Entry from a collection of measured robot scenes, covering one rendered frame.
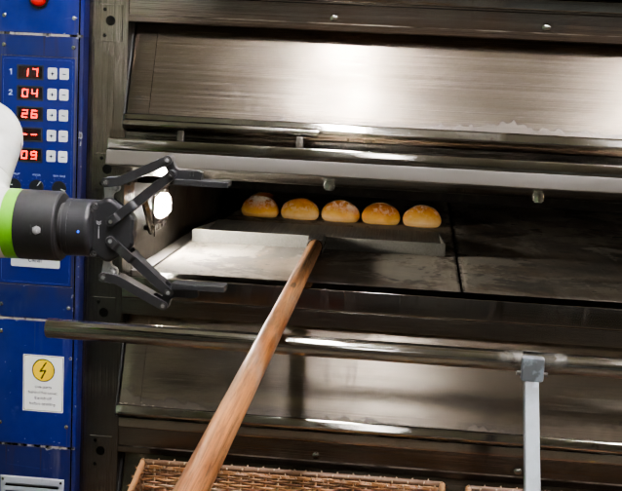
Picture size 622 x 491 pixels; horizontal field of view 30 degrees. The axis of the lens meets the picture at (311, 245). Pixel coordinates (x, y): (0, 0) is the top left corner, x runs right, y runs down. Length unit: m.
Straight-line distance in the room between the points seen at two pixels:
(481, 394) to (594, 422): 0.20
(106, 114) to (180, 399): 0.53
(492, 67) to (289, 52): 0.35
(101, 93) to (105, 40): 0.09
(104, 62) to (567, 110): 0.81
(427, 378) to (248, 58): 0.65
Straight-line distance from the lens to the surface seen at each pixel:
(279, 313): 1.73
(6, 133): 1.64
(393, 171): 1.91
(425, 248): 2.54
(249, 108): 2.06
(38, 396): 2.21
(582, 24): 2.07
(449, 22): 2.05
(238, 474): 2.15
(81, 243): 1.54
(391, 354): 1.72
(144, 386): 2.17
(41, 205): 1.55
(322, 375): 2.13
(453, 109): 2.04
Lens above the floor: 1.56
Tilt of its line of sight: 8 degrees down
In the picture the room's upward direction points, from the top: 3 degrees clockwise
